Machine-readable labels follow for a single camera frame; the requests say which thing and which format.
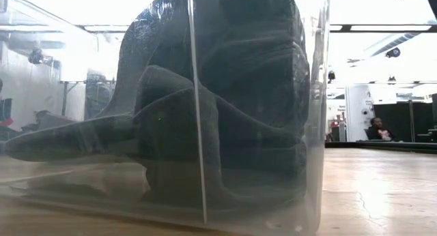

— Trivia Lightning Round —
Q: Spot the black ceiling camera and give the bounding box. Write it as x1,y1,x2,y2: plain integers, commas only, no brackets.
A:
385,46,401,59

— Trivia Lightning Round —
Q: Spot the black background table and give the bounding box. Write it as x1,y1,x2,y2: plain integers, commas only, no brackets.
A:
324,141,437,155

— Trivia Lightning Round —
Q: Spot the white pillar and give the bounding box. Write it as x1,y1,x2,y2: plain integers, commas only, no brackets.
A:
344,85,375,143

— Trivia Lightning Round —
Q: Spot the dark grey cap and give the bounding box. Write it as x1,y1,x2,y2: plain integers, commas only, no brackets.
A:
5,65,221,209

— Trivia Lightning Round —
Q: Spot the person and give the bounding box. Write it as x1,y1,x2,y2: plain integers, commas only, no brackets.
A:
366,117,399,143

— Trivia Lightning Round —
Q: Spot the dark grey cloth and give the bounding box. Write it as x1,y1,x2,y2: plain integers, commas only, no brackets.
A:
98,0,311,209

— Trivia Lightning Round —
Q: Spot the clear plastic bin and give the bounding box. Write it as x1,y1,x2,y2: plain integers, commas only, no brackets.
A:
0,0,333,236

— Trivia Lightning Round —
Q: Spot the dark partition wall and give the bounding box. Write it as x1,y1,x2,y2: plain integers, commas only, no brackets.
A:
373,101,437,143

